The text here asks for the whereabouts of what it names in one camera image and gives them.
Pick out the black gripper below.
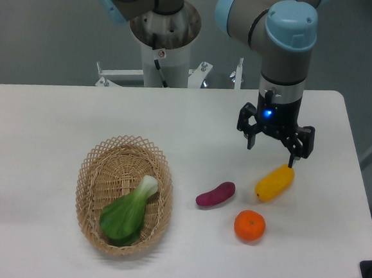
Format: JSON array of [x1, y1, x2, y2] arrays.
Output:
[[236, 93, 315, 168]]

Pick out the green bok choy vegetable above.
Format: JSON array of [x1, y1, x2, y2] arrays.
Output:
[[99, 175, 159, 247]]

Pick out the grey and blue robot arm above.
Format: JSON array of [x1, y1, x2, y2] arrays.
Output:
[[99, 0, 327, 163]]

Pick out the yellow vegetable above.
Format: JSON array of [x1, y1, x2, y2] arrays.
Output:
[[254, 164, 295, 202]]

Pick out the woven wicker basket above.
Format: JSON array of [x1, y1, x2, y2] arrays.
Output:
[[75, 135, 173, 256]]

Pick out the purple sweet potato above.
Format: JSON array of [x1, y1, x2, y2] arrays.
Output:
[[195, 182, 236, 207]]

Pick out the orange mandarin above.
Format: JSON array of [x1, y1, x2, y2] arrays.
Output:
[[234, 210, 266, 241]]

